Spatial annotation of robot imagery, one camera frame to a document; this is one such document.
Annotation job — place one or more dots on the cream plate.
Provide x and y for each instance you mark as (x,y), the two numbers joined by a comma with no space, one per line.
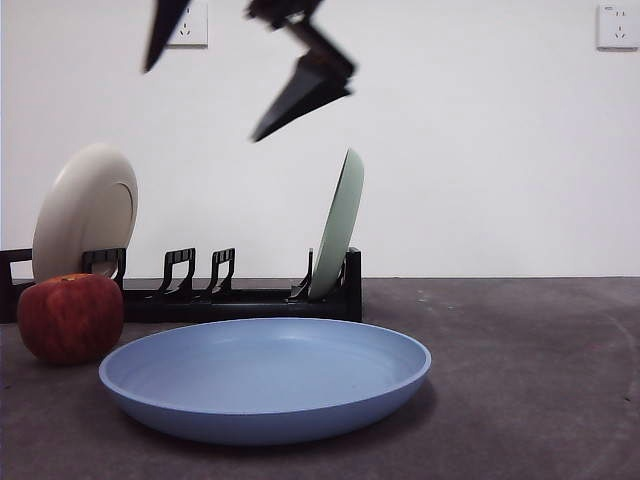
(75,210)

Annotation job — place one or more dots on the blue plate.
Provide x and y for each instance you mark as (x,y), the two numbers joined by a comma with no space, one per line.
(260,380)

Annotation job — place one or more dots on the white wall socket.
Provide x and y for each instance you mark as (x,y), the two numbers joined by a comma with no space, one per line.
(195,30)
(617,27)

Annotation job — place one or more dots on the black plate rack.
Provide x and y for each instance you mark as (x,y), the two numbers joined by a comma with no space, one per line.
(260,306)

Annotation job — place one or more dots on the pale green plate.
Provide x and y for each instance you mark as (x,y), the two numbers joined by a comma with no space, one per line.
(340,225)

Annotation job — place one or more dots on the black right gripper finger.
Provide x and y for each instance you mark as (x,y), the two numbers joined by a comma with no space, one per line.
(165,30)
(300,95)

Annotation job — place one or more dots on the red apple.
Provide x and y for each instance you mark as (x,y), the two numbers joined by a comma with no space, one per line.
(70,320)

